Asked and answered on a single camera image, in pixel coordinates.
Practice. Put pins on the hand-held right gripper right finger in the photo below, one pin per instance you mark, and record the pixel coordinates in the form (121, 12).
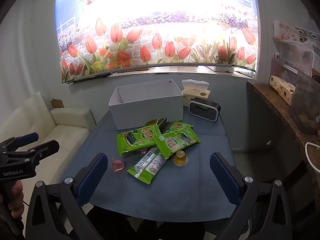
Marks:
(225, 177)

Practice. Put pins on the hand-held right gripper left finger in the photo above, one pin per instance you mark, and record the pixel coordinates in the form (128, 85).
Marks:
(92, 177)

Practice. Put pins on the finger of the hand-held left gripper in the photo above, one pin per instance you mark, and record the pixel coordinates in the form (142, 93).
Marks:
(46, 148)
(26, 138)

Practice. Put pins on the yellow jelly cup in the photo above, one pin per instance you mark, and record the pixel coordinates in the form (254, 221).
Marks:
(180, 159)

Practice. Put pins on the long green white snack packet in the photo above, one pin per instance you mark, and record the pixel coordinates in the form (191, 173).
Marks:
(148, 166)

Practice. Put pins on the green seaweed snack packet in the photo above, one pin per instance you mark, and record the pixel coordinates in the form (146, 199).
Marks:
(138, 138)
(178, 125)
(176, 142)

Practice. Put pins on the gold green snack packet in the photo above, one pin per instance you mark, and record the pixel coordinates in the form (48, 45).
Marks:
(158, 122)

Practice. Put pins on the grey plastic bin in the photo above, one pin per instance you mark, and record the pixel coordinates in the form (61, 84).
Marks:
(150, 112)

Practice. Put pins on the person's left hand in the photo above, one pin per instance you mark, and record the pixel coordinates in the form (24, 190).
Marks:
(16, 195)

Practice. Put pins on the white sofa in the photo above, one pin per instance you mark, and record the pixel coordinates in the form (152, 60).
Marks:
(62, 135)

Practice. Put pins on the pink jelly cup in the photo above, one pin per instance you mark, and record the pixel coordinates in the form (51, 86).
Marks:
(143, 151)
(119, 165)

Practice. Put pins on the blue tablecloth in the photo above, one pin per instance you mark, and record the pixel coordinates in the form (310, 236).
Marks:
(205, 140)

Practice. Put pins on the brown cardboard piece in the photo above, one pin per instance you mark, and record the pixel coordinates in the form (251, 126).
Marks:
(57, 103)

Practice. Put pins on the black alarm clock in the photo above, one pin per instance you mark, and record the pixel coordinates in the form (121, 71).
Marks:
(203, 110)

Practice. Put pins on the brown stone counter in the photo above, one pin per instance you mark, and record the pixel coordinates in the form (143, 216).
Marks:
(270, 102)

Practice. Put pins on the tissue box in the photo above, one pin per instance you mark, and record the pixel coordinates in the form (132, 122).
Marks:
(197, 93)

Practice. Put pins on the white power strip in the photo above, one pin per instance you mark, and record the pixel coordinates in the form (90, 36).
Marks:
(221, 68)

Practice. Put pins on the clear plastic container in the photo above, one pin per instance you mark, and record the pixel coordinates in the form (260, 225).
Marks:
(305, 100)

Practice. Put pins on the floral printed packet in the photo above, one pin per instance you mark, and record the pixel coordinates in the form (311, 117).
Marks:
(285, 31)

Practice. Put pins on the tulip wall poster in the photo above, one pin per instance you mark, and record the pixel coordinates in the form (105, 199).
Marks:
(125, 42)

